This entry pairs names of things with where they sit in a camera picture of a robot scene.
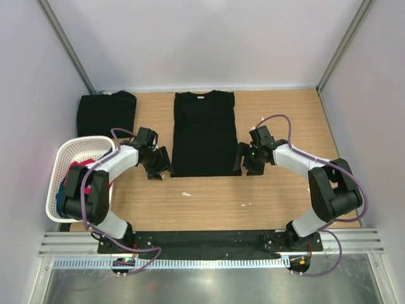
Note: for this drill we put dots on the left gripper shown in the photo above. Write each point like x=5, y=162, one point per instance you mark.
x=163, y=164

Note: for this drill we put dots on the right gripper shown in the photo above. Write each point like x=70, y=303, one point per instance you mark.
x=254, y=170

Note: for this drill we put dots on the black t shirt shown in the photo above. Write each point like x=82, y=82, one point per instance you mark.
x=204, y=137
x=99, y=113

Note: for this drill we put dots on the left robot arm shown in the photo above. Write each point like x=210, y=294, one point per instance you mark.
x=94, y=209

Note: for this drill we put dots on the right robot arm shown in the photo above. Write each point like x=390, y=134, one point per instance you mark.
x=332, y=188

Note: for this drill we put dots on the pink t shirt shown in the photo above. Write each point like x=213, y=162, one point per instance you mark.
x=82, y=163

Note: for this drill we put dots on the folded black t shirt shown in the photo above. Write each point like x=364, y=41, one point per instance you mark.
x=99, y=113

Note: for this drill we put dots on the white plastic laundry basket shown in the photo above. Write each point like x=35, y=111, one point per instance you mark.
x=75, y=150

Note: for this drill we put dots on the blue t shirt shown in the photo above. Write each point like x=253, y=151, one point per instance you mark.
x=59, y=194

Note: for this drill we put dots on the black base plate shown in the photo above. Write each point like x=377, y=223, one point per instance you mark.
x=224, y=245

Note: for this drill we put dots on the slotted cable duct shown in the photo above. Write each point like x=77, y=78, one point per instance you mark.
x=69, y=263

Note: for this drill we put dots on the aluminium rail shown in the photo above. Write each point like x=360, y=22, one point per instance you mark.
x=81, y=244

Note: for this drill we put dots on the right frame post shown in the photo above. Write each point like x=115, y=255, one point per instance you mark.
x=354, y=25

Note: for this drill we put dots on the frame post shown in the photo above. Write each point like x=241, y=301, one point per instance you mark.
x=65, y=43
x=354, y=25

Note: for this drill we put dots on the left frame post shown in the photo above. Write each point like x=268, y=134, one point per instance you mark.
x=65, y=43

